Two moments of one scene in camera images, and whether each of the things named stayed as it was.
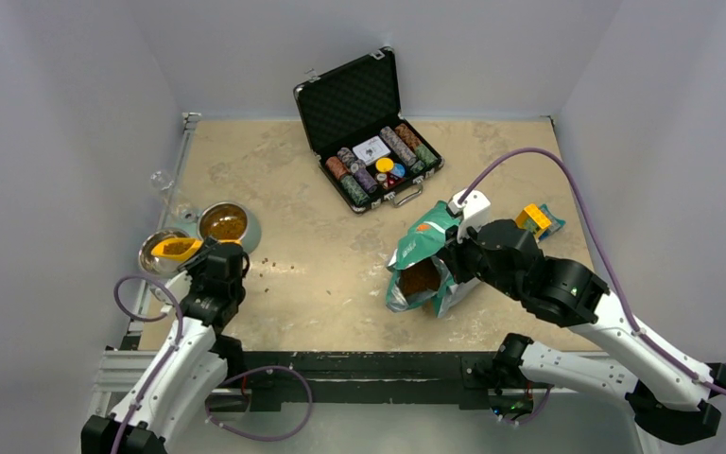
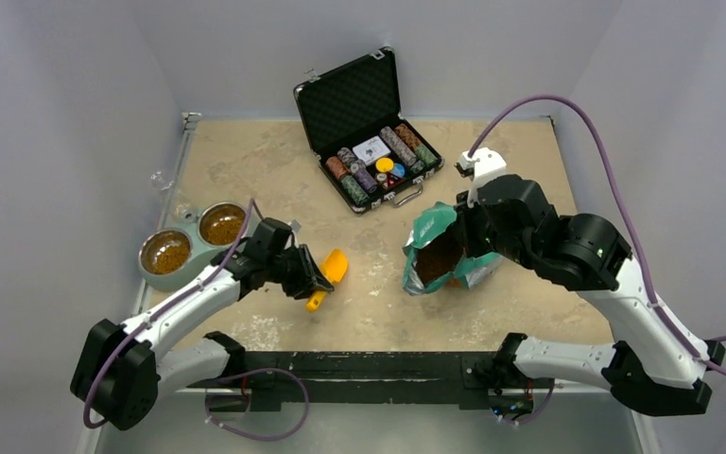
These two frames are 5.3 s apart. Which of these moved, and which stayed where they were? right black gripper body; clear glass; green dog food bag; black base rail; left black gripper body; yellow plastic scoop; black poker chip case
Moved: green dog food bag; yellow plastic scoop; right black gripper body; left black gripper body
Stayed: black poker chip case; black base rail; clear glass
